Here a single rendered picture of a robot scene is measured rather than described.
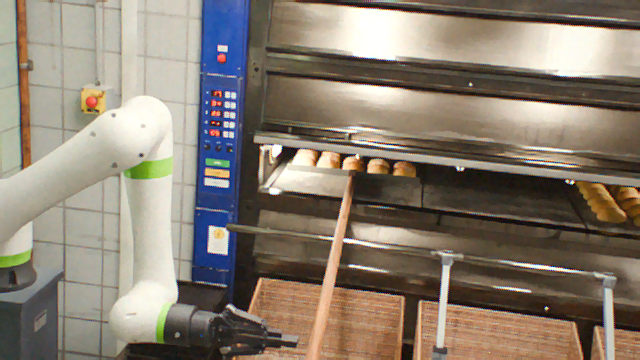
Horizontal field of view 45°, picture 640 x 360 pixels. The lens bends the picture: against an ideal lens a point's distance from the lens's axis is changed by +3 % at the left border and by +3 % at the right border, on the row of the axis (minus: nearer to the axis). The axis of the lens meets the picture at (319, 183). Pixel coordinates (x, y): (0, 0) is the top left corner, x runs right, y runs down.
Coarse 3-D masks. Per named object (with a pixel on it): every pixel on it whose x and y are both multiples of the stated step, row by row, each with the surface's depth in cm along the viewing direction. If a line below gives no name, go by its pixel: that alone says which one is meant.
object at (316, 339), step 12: (348, 180) 299; (348, 192) 282; (348, 204) 270; (336, 228) 246; (336, 240) 234; (336, 252) 224; (336, 264) 217; (324, 276) 209; (324, 288) 200; (324, 300) 193; (324, 312) 187; (324, 324) 182; (312, 336) 175; (312, 348) 169
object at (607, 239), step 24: (264, 192) 284; (288, 192) 286; (384, 216) 279; (408, 216) 278; (432, 216) 277; (456, 216) 276; (480, 216) 278; (576, 240) 271; (600, 240) 270; (624, 240) 269
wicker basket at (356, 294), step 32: (256, 288) 283; (288, 288) 288; (320, 288) 287; (288, 320) 288; (352, 320) 286; (384, 320) 285; (288, 352) 288; (320, 352) 287; (352, 352) 286; (384, 352) 285
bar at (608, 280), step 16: (240, 224) 249; (304, 240) 246; (320, 240) 245; (352, 240) 245; (368, 240) 245; (416, 256) 243; (432, 256) 241; (448, 256) 240; (464, 256) 240; (480, 256) 240; (448, 272) 239; (528, 272) 239; (544, 272) 237; (560, 272) 237; (576, 272) 236; (592, 272) 236; (608, 272) 238; (608, 288) 235; (608, 304) 233; (608, 320) 230; (608, 336) 228; (432, 352) 226; (608, 352) 225
